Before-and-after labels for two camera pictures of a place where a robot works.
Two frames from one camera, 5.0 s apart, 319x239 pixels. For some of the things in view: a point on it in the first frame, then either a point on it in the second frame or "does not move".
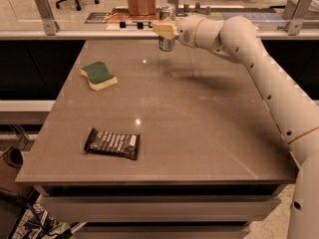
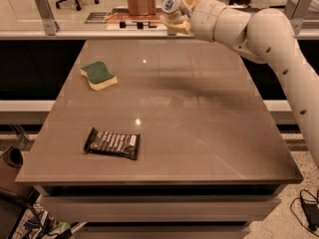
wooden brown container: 141,2 does not move
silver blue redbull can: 166,11 → 170,2
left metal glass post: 46,12 does not move
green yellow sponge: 98,75 does not move
